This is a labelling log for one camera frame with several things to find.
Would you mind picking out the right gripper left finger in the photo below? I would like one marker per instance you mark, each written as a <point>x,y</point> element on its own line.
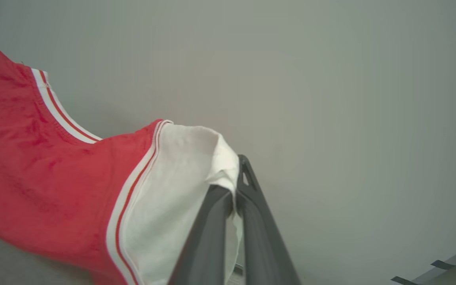
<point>206,245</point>

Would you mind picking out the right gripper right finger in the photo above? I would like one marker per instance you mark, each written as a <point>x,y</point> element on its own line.
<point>263,245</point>

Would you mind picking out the red and white jersey garment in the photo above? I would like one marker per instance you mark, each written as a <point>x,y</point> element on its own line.
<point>46,178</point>

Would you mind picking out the grey fabric sofa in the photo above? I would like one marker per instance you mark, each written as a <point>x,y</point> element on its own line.
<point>14,265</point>

